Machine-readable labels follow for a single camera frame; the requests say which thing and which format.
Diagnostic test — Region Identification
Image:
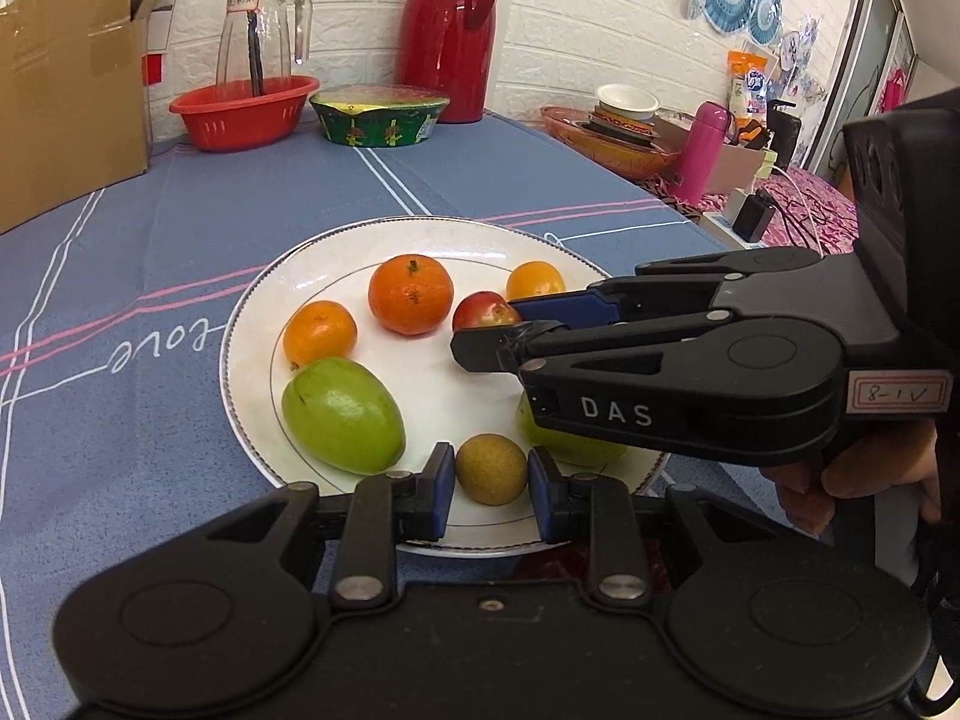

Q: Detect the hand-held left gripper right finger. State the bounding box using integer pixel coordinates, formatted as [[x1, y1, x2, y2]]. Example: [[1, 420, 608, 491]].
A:
[[527, 448, 781, 611]]

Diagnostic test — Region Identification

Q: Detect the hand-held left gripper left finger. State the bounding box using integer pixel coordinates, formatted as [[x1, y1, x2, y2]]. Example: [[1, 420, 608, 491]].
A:
[[202, 444, 456, 611]]

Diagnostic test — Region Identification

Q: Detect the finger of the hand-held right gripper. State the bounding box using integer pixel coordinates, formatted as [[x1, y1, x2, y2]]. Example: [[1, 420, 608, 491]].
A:
[[451, 311, 734, 374], [508, 246, 827, 325]]

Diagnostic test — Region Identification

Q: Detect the small red apple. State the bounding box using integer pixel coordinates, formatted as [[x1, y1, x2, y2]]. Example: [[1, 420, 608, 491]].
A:
[[452, 291, 524, 332]]

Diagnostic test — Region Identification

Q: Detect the small orange kumquat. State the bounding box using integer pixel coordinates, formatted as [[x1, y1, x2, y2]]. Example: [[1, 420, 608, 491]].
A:
[[505, 261, 567, 302]]

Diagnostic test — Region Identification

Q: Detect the brown longan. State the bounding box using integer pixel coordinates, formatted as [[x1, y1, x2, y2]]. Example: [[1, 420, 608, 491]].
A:
[[455, 433, 529, 506]]

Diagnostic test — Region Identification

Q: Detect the green mango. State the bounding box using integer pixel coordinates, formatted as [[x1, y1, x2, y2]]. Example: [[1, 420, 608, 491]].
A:
[[282, 358, 407, 475], [514, 390, 629, 467]]

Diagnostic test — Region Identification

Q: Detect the white plate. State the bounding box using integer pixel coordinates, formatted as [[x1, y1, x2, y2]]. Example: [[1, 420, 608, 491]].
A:
[[220, 217, 672, 557]]

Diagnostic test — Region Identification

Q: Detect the large mandarin with stem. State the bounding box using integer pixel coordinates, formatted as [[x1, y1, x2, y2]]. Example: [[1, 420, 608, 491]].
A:
[[367, 255, 455, 336]]

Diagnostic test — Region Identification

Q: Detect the orange mandarin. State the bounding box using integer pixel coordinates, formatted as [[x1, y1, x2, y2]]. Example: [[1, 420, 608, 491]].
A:
[[283, 301, 359, 370]]

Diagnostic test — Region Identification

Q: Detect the person's right hand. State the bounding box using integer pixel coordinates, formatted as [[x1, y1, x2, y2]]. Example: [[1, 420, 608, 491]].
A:
[[759, 424, 943, 541]]

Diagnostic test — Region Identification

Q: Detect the white power strip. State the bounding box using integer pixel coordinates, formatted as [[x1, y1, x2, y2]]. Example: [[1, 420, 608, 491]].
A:
[[701, 189, 766, 250]]

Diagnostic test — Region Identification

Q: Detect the black power adapter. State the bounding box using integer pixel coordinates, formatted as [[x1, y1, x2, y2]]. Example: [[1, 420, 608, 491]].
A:
[[733, 191, 781, 243]]

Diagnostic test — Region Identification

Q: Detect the pink floral cloth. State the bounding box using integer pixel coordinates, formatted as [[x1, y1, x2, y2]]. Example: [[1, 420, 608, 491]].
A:
[[750, 165, 860, 256]]

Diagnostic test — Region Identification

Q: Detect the pink water bottle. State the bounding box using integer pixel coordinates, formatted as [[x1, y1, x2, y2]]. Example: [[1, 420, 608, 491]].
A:
[[679, 101, 732, 203]]

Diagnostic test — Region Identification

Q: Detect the small open cardboard box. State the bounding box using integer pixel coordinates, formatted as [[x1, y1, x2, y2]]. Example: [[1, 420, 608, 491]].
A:
[[660, 112, 779, 196]]

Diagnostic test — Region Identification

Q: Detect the green foil bowl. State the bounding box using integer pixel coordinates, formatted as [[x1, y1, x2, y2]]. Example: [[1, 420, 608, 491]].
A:
[[309, 85, 451, 147]]

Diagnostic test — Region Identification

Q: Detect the orange snack bag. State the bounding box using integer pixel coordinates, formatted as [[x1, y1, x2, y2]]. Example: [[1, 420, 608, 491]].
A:
[[726, 51, 773, 121]]

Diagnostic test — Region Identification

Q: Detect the red thermos jug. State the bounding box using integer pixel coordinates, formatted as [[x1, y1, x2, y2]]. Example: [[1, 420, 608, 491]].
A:
[[395, 0, 505, 123]]

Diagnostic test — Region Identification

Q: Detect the blue plaid tablecloth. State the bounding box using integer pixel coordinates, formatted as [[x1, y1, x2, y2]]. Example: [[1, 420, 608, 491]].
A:
[[0, 109, 826, 691]]

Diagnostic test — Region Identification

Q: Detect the red plastic basket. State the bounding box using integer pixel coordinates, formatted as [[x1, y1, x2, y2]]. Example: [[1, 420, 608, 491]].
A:
[[169, 76, 321, 153]]

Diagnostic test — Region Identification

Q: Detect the glass pitcher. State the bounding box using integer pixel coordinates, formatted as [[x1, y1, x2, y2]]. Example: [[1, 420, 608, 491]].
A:
[[216, 0, 314, 98]]

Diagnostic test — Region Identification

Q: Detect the black stirring stick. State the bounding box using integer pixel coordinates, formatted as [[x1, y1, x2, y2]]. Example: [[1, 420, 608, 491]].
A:
[[244, 0, 266, 97]]

